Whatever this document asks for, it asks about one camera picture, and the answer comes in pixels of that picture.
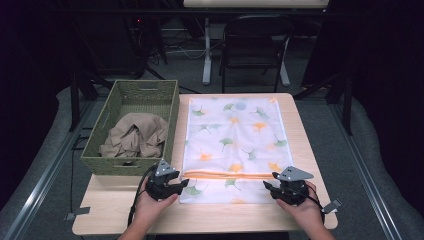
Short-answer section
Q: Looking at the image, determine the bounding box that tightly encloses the grey tape piece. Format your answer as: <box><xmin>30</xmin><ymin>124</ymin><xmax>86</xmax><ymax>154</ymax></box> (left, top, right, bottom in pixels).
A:
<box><xmin>322</xmin><ymin>198</ymin><xmax>343</xmax><ymax>215</ymax></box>
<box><xmin>64</xmin><ymin>206</ymin><xmax>91</xmax><ymax>221</ymax></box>

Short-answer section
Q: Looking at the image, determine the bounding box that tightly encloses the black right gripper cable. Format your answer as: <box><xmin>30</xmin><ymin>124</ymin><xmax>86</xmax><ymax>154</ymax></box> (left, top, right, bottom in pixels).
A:
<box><xmin>305</xmin><ymin>183</ymin><xmax>327</xmax><ymax>225</ymax></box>

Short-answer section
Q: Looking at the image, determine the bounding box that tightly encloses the black metal stand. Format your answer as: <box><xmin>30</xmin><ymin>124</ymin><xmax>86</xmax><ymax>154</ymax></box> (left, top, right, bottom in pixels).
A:
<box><xmin>293</xmin><ymin>70</ymin><xmax>354</xmax><ymax>136</ymax></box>
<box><xmin>68</xmin><ymin>71</ymin><xmax>114</xmax><ymax>133</ymax></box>

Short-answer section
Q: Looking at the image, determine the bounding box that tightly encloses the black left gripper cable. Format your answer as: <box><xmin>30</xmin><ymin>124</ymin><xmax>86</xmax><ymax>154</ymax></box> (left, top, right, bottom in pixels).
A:
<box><xmin>127</xmin><ymin>163</ymin><xmax>158</xmax><ymax>228</ymax></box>

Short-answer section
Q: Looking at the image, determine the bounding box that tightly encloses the black folding chair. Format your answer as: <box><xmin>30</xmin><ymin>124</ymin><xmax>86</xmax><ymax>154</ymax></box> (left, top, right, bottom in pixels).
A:
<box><xmin>218</xmin><ymin>13</ymin><xmax>296</xmax><ymax>94</ymax></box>

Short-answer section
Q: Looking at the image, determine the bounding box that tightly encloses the metal floor rail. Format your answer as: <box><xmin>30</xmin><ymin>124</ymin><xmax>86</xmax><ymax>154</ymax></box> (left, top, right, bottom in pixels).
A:
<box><xmin>329</xmin><ymin>103</ymin><xmax>405</xmax><ymax>240</ymax></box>
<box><xmin>2</xmin><ymin>99</ymin><xmax>98</xmax><ymax>240</ymax></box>

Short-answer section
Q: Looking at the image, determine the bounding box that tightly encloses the green woven basket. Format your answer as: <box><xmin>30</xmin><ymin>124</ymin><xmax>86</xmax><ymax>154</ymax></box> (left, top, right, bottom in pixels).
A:
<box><xmin>80</xmin><ymin>79</ymin><xmax>181</xmax><ymax>177</ymax></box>

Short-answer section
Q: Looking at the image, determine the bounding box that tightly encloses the person's left hand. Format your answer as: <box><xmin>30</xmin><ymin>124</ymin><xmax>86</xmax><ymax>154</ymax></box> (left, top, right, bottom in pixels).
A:
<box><xmin>133</xmin><ymin>186</ymin><xmax>179</xmax><ymax>231</ymax></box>

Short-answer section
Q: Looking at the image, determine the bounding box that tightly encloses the beige cloth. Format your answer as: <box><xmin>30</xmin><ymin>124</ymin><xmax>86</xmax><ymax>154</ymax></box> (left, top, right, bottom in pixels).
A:
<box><xmin>98</xmin><ymin>112</ymin><xmax>170</xmax><ymax>159</ymax></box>

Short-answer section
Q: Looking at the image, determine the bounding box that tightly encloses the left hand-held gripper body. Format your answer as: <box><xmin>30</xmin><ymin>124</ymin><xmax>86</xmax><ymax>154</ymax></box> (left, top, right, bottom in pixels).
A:
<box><xmin>144</xmin><ymin>159</ymin><xmax>181</xmax><ymax>201</ymax></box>

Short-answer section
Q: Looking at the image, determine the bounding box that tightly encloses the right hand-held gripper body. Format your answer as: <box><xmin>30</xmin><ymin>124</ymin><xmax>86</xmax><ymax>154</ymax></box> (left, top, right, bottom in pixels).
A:
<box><xmin>277</xmin><ymin>165</ymin><xmax>315</xmax><ymax>205</ymax></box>

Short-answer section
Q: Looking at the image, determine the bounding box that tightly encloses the person's right hand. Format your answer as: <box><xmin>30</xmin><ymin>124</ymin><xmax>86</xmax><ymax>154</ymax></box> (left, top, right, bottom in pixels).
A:
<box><xmin>275</xmin><ymin>181</ymin><xmax>326</xmax><ymax>231</ymax></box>

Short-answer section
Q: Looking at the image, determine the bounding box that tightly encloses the black floor cable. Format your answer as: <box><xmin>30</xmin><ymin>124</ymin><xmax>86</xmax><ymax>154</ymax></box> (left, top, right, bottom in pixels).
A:
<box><xmin>69</xmin><ymin>125</ymin><xmax>94</xmax><ymax>214</ymax></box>

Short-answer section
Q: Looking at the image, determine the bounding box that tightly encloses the black tripod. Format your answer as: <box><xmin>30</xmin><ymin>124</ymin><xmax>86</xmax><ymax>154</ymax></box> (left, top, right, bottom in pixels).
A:
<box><xmin>125</xmin><ymin>16</ymin><xmax>169</xmax><ymax>81</ymax></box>

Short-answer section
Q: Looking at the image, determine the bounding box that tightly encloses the white leaf print laundry bag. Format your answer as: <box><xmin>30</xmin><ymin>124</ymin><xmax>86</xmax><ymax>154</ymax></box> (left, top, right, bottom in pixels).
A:
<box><xmin>179</xmin><ymin>96</ymin><xmax>294</xmax><ymax>205</ymax></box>

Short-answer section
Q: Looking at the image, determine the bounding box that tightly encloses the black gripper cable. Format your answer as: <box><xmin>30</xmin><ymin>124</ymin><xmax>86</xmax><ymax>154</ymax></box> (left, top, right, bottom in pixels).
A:
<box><xmin>127</xmin><ymin>163</ymin><xmax>158</xmax><ymax>228</ymax></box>
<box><xmin>305</xmin><ymin>183</ymin><xmax>327</xmax><ymax>225</ymax></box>

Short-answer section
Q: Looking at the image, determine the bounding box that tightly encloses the white desk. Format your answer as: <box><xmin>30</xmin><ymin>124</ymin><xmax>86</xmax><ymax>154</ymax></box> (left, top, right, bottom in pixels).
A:
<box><xmin>183</xmin><ymin>0</ymin><xmax>330</xmax><ymax>87</ymax></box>

